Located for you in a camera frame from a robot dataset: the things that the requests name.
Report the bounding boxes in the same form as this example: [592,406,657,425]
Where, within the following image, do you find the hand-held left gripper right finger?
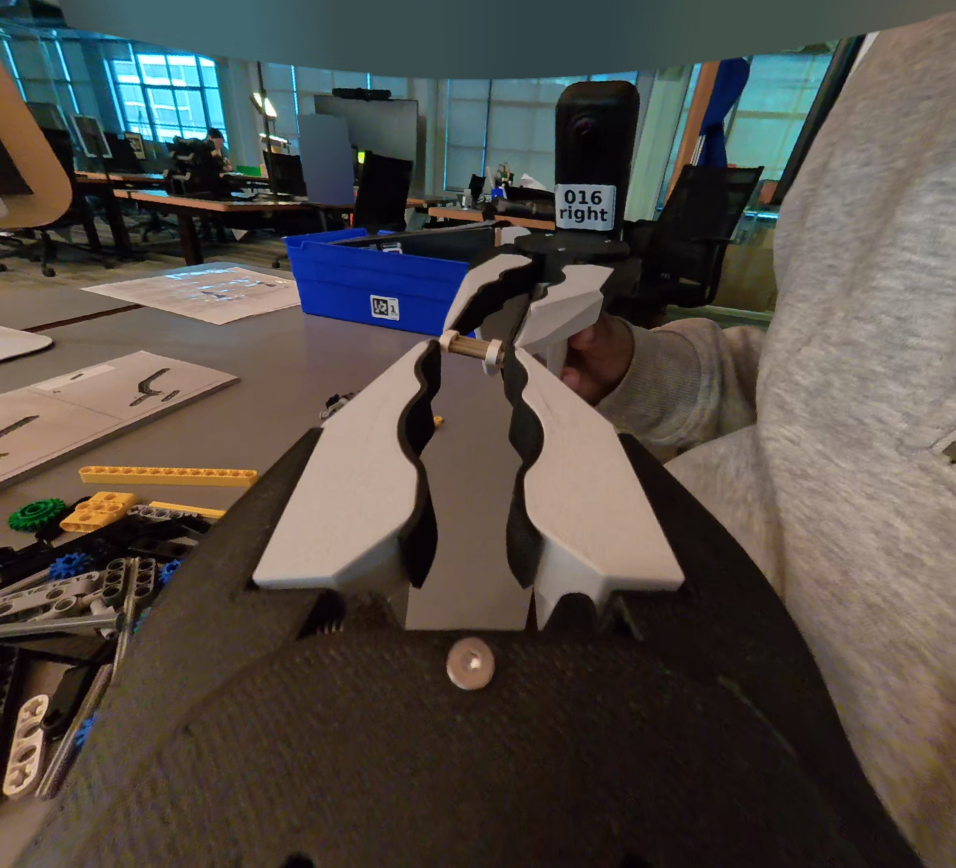
[507,347,686,629]

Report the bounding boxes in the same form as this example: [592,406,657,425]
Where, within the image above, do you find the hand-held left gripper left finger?
[252,341,443,594]

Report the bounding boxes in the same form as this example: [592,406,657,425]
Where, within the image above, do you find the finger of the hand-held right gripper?
[443,251,537,344]
[514,265,615,354]

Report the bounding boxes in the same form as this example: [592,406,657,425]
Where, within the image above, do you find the tan and white lego assembly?
[438,330,507,378]

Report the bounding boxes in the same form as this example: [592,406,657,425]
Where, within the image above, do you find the person's right forearm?
[593,319,771,460]

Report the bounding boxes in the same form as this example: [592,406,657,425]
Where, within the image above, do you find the long yellow lego beam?
[80,464,260,487]

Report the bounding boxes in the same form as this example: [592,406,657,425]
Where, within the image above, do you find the lego instruction booklet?
[0,349,240,487]

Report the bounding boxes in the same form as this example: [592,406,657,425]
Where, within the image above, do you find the pile of large lego parts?
[0,501,218,802]

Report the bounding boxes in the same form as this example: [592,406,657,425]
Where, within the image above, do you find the green lego gear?
[7,498,68,533]

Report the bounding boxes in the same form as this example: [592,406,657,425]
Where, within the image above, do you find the person's right hand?
[561,315,635,405]

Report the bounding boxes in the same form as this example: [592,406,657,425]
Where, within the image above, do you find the wooden office desk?
[429,202,558,234]
[75,168,360,263]

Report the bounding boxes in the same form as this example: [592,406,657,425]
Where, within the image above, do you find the blue plastic bin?
[284,231,480,339]

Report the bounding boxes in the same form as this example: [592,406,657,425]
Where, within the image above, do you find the blue cloth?
[698,57,750,170]

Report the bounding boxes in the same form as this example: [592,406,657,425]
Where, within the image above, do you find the black computer monitor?
[353,151,414,234]
[264,148,309,200]

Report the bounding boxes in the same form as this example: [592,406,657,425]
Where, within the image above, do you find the black mesh office chair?
[620,163,766,327]

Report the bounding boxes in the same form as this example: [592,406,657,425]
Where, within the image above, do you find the large display screen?
[315,94,419,182]

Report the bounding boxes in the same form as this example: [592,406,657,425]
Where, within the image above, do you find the printed paper sheet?
[83,265,301,325]

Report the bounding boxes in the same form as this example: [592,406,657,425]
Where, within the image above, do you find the book stand with white base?
[0,64,73,363]

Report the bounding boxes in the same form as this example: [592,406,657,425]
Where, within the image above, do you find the yellow lego frame piece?
[59,489,139,535]

